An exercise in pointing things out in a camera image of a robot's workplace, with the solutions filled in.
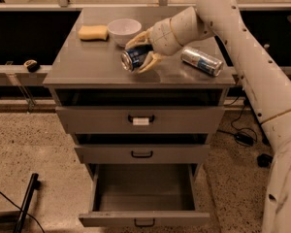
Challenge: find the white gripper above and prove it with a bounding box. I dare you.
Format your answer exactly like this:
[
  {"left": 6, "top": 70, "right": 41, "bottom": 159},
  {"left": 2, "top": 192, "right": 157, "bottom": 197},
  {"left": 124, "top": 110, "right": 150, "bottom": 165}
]
[{"left": 125, "top": 18, "right": 181, "bottom": 73}]

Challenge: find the blue pepsi can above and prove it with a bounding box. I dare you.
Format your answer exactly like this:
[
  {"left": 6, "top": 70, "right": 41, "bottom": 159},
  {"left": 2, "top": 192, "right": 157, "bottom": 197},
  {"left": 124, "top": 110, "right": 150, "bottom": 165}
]
[{"left": 120, "top": 45, "right": 152, "bottom": 72}]

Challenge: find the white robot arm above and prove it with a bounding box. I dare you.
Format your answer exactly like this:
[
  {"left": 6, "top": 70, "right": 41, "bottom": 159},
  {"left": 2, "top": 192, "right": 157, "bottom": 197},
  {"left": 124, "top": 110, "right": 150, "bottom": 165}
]
[{"left": 126, "top": 0, "right": 291, "bottom": 233}]

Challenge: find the silver blue energy drink can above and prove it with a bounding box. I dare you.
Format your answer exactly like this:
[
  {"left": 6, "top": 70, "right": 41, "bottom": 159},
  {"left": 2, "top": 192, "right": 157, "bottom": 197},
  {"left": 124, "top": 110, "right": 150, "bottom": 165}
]
[{"left": 180, "top": 47, "right": 223, "bottom": 77}]

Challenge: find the grey drawer cabinet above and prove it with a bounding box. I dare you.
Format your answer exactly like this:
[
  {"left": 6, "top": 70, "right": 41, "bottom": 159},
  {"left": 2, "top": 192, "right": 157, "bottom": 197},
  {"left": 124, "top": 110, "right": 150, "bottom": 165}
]
[{"left": 43, "top": 5, "right": 236, "bottom": 228}]

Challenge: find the grey top drawer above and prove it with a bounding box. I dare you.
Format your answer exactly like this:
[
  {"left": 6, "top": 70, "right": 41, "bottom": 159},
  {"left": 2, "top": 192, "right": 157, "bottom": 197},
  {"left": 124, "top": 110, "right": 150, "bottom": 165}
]
[{"left": 56, "top": 106, "right": 224, "bottom": 134}]

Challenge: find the grey middle drawer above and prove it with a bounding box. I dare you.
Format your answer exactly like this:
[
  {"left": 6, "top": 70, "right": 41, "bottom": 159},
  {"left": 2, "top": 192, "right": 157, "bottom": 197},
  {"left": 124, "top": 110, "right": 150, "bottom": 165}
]
[{"left": 75, "top": 145, "right": 210, "bottom": 164}]

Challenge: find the grey open bottom drawer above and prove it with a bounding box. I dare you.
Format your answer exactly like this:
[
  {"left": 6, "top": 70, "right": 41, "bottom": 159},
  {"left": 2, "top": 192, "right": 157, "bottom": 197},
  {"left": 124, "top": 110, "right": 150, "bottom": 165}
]
[{"left": 79, "top": 164, "right": 210, "bottom": 227}]

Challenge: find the white bowl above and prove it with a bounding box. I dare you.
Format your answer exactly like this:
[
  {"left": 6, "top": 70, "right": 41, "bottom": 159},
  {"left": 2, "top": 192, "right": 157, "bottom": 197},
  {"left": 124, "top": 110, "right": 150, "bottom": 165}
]
[{"left": 107, "top": 18, "right": 142, "bottom": 47}]

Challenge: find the yellow sponge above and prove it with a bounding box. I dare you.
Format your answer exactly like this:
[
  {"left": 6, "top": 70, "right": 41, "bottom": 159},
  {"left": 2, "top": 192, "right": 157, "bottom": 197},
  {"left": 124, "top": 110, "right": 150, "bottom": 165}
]
[{"left": 78, "top": 25, "right": 108, "bottom": 41}]

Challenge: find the black yellow tape measure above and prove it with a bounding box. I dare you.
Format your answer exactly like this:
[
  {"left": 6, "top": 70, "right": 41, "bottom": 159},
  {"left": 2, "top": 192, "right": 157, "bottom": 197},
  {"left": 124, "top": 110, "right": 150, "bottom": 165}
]
[{"left": 23, "top": 59, "right": 40, "bottom": 73}]

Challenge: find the black office chair base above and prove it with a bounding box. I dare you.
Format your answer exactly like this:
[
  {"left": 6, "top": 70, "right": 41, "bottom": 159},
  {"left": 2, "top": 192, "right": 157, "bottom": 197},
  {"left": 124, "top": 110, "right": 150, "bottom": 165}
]
[{"left": 256, "top": 153, "right": 273, "bottom": 168}]

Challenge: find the black stand leg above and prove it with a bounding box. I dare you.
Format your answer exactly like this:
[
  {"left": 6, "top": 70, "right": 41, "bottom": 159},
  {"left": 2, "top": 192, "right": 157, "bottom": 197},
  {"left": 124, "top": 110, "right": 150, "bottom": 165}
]
[{"left": 13, "top": 173, "right": 40, "bottom": 233}]

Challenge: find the black power adapter with cable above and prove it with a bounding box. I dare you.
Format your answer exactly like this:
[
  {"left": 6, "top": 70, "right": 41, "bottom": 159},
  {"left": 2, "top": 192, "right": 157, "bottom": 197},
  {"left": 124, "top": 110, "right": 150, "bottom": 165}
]
[{"left": 218, "top": 99, "right": 258, "bottom": 147}]

